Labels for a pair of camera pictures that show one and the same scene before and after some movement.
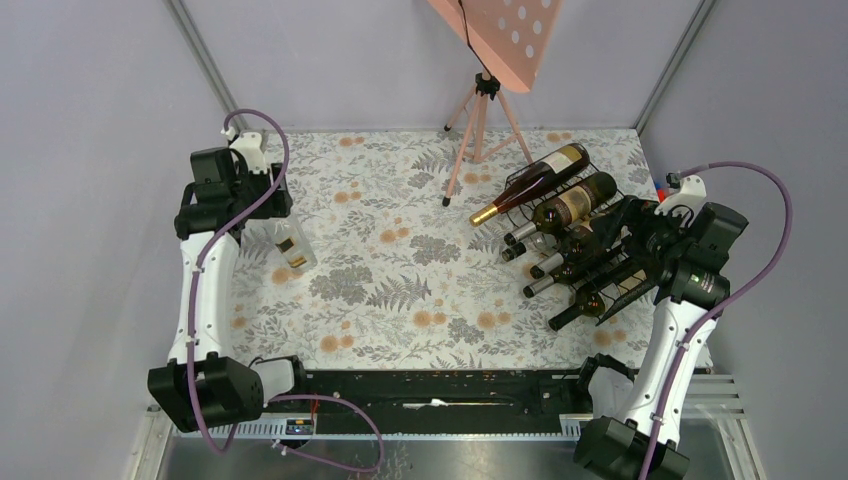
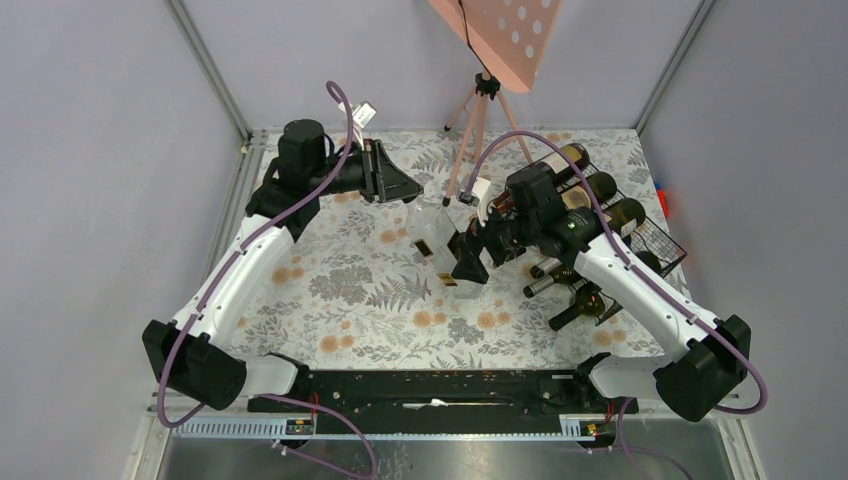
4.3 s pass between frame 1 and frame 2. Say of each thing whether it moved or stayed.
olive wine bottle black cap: stayed
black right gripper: moved
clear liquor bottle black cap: moved
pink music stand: stayed
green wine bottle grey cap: stayed
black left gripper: moved
